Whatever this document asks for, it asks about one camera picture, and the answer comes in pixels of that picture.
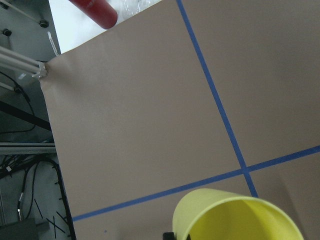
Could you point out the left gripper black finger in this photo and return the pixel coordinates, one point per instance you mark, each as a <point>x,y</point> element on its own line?
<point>168,236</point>

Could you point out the yellow paper cup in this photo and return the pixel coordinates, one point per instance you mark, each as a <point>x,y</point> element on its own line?
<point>211,214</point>

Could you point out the red cylinder bottle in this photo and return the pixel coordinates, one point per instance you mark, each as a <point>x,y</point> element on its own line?
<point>100,11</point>

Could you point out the aluminium frame post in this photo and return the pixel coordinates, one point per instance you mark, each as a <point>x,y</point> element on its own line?
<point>18,62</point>

